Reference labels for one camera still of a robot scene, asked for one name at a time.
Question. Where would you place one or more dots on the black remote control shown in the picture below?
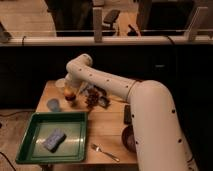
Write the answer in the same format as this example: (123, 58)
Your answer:
(127, 115)

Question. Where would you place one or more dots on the blue sponge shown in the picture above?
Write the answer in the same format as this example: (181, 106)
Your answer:
(52, 142)

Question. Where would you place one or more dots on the white paper cup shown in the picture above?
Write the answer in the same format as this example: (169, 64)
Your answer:
(60, 83)

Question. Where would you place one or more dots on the purple bowl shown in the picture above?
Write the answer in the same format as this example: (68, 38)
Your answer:
(128, 139)

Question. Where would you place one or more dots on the snack bag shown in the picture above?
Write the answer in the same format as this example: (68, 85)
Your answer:
(84, 89)

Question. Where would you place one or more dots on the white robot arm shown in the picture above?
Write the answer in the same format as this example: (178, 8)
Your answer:
(160, 142)

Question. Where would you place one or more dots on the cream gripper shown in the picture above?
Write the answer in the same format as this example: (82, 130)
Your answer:
(68, 85)

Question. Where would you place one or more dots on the silver fork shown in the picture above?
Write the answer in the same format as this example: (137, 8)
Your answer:
(98, 149)

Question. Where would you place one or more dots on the yellow red apple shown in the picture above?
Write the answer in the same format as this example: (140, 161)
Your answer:
(69, 94)

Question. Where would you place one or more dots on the small metal cup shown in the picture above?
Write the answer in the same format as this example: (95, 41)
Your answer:
(72, 103)

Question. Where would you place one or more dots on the black office chair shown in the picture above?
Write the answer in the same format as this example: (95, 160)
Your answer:
(108, 22)

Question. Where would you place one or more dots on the green plastic tray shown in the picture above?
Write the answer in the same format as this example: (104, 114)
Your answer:
(41, 125)

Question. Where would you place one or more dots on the bunch of dark grapes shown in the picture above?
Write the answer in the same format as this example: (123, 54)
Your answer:
(92, 99)

